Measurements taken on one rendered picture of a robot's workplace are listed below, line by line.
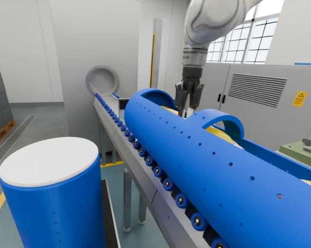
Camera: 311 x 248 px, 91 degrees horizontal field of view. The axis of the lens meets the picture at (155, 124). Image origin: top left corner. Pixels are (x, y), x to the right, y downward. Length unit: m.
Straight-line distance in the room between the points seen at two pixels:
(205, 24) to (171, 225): 0.58
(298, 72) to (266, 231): 1.83
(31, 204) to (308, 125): 2.04
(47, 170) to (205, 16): 0.58
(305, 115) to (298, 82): 0.32
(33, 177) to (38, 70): 4.61
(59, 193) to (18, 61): 4.74
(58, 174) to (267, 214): 0.49
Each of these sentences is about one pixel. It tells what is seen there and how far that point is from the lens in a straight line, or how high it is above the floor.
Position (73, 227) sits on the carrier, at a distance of 0.66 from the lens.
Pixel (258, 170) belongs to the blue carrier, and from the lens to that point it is 0.33.
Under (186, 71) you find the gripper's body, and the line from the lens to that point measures 0.61.
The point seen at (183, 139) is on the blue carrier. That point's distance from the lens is 0.42.
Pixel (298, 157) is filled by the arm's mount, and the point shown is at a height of 1.01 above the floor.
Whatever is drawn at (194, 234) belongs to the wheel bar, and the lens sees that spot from 0.53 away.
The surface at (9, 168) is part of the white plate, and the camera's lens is 0.63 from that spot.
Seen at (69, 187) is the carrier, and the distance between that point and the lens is 0.54.
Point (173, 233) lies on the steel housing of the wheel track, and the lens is 0.60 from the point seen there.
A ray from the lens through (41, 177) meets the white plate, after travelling 0.55.
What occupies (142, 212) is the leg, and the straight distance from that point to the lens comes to 1.52.
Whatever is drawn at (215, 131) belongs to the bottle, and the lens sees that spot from 0.47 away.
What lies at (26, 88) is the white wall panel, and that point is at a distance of 5.21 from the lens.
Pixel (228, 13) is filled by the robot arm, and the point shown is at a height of 1.46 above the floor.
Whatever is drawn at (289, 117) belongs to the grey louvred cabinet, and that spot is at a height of 0.95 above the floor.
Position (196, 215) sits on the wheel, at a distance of 0.50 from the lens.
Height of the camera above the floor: 1.35
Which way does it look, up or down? 21 degrees down
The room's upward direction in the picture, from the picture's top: 5 degrees clockwise
